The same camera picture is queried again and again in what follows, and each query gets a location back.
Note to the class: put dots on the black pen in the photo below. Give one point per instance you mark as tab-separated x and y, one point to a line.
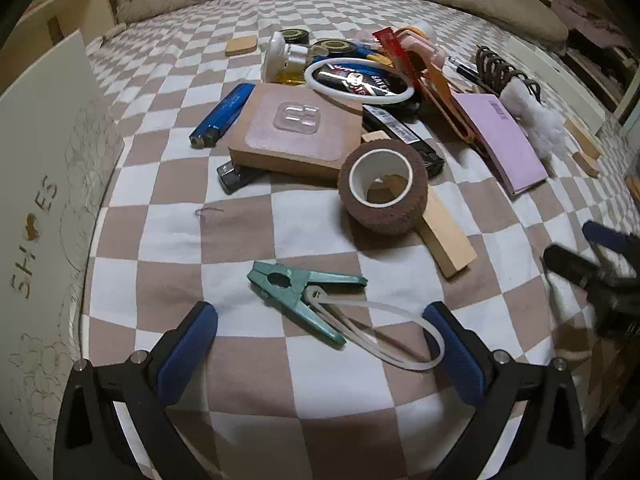
464	67

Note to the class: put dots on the small pink device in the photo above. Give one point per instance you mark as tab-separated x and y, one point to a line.
420	50

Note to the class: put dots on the checkered bedsheet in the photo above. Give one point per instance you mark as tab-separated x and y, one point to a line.
300	435

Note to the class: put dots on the small white bottle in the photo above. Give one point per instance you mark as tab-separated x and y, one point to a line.
285	57

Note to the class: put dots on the white roll with orange cap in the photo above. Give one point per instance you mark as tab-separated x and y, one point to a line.
422	31

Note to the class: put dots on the green clothes peg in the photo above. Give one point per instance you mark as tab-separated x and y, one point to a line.
300	290

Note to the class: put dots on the pink-brown board with clear hook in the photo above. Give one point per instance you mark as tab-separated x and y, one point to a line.
290	145

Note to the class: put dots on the flat wooden bar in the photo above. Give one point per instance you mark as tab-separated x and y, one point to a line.
450	245

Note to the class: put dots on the wooden bedside shelf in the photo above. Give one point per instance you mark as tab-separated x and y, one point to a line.
85	5

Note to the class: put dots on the black rectangular case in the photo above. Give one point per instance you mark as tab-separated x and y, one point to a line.
400	132

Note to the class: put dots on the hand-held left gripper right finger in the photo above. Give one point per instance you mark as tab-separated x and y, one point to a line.
457	355

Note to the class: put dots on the blue yellow pen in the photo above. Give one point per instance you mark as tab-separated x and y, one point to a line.
367	51

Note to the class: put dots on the small wooden square block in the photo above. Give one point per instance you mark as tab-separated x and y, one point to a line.
241	46

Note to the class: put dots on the white fluffy scrunchie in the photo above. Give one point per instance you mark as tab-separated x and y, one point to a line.
535	120

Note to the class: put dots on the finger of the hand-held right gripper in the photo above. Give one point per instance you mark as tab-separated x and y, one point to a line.
570	265
607	237

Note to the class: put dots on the pink clothes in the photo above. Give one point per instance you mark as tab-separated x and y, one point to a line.
585	15

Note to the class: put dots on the white shoe box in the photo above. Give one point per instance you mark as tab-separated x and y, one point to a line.
50	160

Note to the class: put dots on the pink notebook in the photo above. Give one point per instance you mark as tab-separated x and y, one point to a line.
500	145

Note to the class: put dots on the curved wooden piece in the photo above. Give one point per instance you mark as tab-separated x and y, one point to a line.
587	165

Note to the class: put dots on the brown bandage roll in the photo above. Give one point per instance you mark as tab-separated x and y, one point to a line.
385	215

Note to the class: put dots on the blue lighter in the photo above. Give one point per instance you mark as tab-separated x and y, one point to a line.
222	115

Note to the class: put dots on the black tape roll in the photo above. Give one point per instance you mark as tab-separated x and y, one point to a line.
295	36
332	47

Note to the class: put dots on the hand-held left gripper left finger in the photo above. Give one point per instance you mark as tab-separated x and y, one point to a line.
185	355

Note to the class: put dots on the wooden blocks at right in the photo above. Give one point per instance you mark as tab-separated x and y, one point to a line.
581	137

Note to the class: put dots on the black stapler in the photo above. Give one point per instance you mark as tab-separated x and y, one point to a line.
237	177

